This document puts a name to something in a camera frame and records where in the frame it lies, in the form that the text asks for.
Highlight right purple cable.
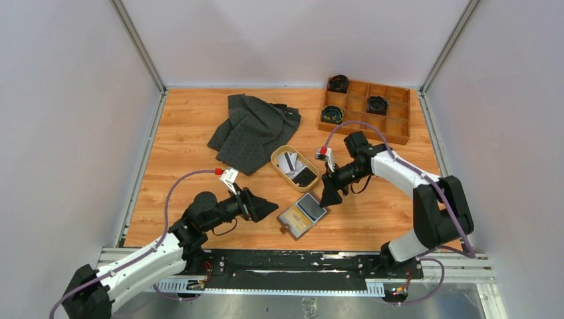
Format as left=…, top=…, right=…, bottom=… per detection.
left=322, top=120, right=478, bottom=306

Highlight dark green coiled belt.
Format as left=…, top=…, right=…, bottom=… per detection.
left=321, top=105, right=344, bottom=125

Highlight dark grey dotted cloth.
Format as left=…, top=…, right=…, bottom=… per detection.
left=208, top=94, right=301, bottom=176

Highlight brown leather card holder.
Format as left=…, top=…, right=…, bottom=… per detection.
left=276, top=192, right=330, bottom=241

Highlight black coiled belt top left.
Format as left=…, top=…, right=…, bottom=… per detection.
left=327, top=74, right=350, bottom=94

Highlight oval wooden card tray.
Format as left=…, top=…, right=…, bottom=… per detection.
left=270, top=145, right=321, bottom=193

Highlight purple cable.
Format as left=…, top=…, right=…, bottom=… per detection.
left=322, top=120, right=478, bottom=306
left=48, top=167, right=223, bottom=319

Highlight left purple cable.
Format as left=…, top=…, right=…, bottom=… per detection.
left=48, top=167, right=223, bottom=319

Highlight black credit card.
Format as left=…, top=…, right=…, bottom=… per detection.
left=297, top=193, right=328, bottom=223

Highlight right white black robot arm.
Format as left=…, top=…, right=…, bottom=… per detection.
left=315, top=131, right=474, bottom=278

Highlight wooden compartment tray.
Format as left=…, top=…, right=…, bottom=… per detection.
left=317, top=76, right=411, bottom=145

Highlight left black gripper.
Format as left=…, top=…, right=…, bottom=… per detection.
left=204, top=183, right=278, bottom=231

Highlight white striped cards in tray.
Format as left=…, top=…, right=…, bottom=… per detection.
left=276, top=152, right=306, bottom=179

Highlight aluminium frame rail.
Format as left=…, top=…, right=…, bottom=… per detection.
left=93, top=246, right=495, bottom=285

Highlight yellow credit card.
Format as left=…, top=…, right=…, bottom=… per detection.
left=279, top=206, right=313, bottom=237

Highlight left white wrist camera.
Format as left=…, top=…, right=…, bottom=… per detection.
left=219, top=167, right=239, bottom=194

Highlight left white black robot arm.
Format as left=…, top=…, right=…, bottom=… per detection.
left=61, top=187, right=279, bottom=318

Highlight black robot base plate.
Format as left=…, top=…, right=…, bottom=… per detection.
left=179, top=249, right=424, bottom=292

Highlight black coiled belt middle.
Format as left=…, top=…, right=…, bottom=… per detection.
left=366, top=96, right=389, bottom=116

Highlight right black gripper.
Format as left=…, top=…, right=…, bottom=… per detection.
left=320, top=161, right=369, bottom=208

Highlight black coiled belt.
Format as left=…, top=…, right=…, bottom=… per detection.
left=366, top=96, right=389, bottom=116
left=327, top=74, right=350, bottom=94

